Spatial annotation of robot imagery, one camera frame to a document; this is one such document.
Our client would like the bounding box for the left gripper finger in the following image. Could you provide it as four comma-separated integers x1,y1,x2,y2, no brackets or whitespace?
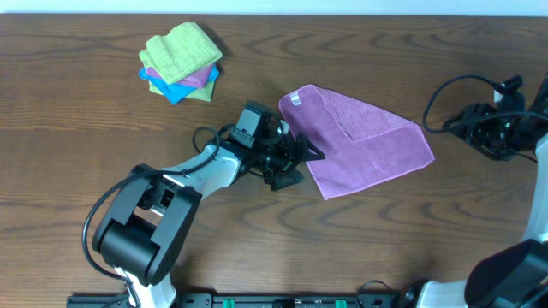
270,169,303,191
295,132,325,163

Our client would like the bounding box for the purple microfiber cloth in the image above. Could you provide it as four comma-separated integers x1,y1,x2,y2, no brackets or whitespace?
278,84,435,199

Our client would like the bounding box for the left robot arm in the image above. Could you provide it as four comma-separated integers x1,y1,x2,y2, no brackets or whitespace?
82,120,325,307

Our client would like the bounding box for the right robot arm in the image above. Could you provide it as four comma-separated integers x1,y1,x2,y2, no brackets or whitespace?
399,75,547,308

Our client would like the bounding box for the purple folded cloth in stack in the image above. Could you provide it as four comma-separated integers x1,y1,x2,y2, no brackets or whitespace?
145,64,215,88

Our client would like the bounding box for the blue folded cloth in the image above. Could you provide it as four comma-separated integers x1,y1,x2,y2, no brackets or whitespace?
139,64,219,104

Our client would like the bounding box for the top green folded cloth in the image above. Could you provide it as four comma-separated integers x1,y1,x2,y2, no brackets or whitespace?
139,22,223,84

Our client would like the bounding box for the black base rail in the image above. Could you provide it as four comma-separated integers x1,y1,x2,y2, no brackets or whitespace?
65,293,399,308

